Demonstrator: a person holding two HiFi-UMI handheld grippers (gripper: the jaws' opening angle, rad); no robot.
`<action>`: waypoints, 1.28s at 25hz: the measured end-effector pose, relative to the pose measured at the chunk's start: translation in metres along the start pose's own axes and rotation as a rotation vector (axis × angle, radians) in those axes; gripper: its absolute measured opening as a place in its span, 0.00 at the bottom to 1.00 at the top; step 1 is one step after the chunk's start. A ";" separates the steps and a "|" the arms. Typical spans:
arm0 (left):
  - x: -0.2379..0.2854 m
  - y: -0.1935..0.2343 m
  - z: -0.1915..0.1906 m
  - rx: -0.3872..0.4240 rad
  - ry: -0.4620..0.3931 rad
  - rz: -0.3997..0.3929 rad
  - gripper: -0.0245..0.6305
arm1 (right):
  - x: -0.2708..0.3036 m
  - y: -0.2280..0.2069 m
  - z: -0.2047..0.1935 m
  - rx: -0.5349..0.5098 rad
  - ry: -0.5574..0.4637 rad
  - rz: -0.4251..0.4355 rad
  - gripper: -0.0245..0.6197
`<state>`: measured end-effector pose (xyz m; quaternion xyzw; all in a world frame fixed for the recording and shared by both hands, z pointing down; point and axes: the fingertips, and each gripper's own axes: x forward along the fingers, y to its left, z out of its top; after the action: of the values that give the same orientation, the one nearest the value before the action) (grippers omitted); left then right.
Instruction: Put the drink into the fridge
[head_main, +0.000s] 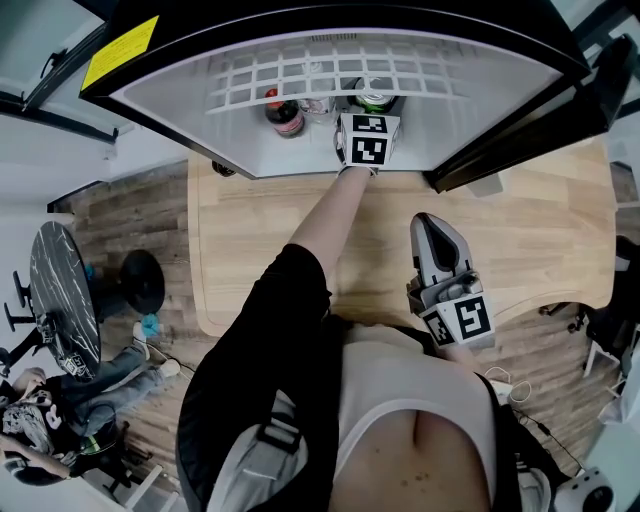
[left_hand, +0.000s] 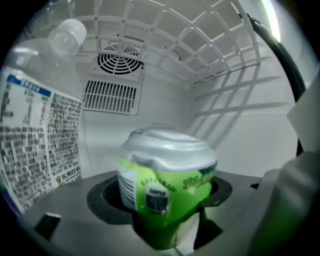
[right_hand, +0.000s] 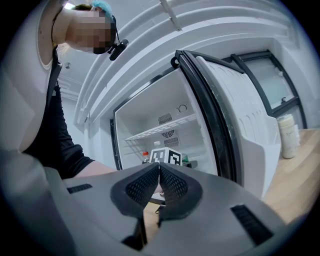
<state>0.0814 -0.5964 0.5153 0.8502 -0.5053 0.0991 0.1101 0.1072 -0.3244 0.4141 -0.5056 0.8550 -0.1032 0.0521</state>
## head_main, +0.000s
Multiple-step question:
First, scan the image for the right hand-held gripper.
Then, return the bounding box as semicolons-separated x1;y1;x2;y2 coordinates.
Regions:
406;212;497;348

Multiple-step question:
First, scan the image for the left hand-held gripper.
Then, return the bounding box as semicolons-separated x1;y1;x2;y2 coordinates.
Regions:
333;112;403;177

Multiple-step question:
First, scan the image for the green drink can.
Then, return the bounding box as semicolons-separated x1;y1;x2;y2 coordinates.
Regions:
353;90;396;116

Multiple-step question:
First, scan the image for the black mini fridge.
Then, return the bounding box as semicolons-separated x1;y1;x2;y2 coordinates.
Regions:
79;0;622;195

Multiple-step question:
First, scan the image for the person's left forearm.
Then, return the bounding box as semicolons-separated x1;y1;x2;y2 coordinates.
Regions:
288;167;376;292

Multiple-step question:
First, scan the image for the person's right forearm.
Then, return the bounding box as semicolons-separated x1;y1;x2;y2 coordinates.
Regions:
438;343;484;374

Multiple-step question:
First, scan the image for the clear plastic bottle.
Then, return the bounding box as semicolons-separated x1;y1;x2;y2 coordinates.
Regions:
298;95;335;117

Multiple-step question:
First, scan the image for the dark soda bottle red cap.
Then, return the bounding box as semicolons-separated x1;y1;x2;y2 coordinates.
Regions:
263;88;306;140

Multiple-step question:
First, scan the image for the person's beige top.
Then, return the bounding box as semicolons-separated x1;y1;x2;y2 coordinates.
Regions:
333;322;499;512

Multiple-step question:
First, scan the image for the black office chair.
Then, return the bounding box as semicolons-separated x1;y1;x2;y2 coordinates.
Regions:
582;234;640;354

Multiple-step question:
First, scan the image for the person's black jacket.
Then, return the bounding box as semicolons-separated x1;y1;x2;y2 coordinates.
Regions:
175;243;351;512

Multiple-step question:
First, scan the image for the black round stool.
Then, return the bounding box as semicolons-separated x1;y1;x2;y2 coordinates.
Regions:
118;249;167;315

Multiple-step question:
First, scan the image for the blue cloth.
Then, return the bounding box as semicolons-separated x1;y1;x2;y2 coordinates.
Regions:
139;313;164;342

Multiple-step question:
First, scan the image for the white round device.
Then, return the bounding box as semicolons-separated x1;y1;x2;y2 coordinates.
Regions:
553;466;617;512

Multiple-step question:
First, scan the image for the round black marble table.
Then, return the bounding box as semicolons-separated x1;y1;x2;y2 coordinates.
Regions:
28;221;103;384

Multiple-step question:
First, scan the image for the white wire fridge shelf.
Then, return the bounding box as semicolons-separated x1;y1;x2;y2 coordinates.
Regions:
204;40;474;116

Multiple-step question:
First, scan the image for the white cable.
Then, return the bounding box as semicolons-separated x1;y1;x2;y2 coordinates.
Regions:
483;366;533;403

